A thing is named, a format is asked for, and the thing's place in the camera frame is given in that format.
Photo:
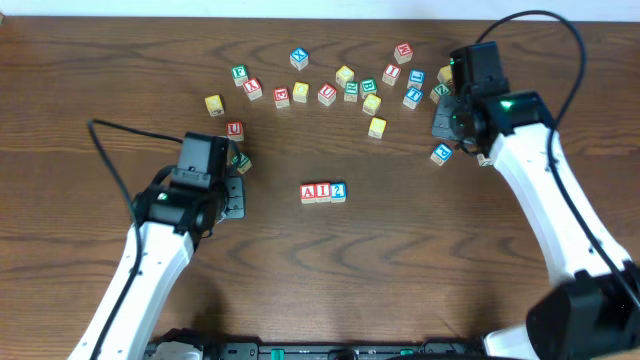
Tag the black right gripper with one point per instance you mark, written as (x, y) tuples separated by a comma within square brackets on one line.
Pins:
[(445, 120)]

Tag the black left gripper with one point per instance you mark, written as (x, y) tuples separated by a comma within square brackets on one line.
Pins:
[(235, 197)]

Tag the red A block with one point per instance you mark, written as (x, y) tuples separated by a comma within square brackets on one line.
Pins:
[(308, 194)]

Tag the red i block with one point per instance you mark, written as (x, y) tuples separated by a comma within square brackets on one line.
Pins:
[(323, 192), (391, 74)]

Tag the blue 2 block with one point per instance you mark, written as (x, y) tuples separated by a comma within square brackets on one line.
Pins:
[(338, 192)]

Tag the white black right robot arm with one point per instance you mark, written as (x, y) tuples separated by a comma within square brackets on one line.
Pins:
[(592, 309)]

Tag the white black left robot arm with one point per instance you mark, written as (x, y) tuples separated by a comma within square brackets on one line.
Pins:
[(172, 215)]

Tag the green N block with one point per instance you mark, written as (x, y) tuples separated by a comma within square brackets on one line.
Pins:
[(242, 163)]

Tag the green Z block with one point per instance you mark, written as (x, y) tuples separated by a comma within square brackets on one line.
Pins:
[(438, 92)]

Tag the blue P block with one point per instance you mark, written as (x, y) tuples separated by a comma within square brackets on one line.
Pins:
[(441, 154)]

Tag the blue T block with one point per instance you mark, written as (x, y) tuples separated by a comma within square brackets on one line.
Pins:
[(412, 97)]

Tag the yellow block upper right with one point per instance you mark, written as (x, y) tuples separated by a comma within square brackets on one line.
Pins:
[(445, 75)]

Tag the plain wooden block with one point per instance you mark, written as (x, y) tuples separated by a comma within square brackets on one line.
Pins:
[(483, 161)]

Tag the blue L block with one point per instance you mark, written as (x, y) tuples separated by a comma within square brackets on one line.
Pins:
[(416, 79)]

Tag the red U block left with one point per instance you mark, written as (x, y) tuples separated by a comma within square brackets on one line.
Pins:
[(235, 131)]

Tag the red u block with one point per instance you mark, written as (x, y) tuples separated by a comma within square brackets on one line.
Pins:
[(235, 131), (327, 94)]

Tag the yellow block lower middle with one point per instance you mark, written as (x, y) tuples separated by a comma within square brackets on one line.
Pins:
[(377, 128)]

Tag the yellow block below B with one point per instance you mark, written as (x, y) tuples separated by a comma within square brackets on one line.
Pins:
[(371, 104)]

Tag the red H block top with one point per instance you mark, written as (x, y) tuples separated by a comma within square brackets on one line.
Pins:
[(403, 53)]

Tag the yellow block far left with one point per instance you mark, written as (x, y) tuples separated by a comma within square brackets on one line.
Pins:
[(214, 105)]

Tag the green B block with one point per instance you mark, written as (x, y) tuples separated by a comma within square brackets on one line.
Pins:
[(368, 86)]

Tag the red E block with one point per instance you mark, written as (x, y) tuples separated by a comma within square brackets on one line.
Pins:
[(281, 97)]

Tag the red X block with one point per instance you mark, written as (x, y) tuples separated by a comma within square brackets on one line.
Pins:
[(252, 89)]

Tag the green R block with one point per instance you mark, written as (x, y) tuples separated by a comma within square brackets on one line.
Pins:
[(351, 91)]

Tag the green F block upper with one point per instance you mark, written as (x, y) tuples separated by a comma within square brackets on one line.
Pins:
[(239, 75)]

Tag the yellow block near left gripper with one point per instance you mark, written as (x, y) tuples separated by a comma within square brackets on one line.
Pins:
[(300, 92)]

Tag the yellow block top middle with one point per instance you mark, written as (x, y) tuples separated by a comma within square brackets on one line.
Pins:
[(344, 75)]

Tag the blue X block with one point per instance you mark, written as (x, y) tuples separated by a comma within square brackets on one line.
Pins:
[(299, 58)]

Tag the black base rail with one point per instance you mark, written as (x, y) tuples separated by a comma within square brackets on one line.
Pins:
[(251, 351)]

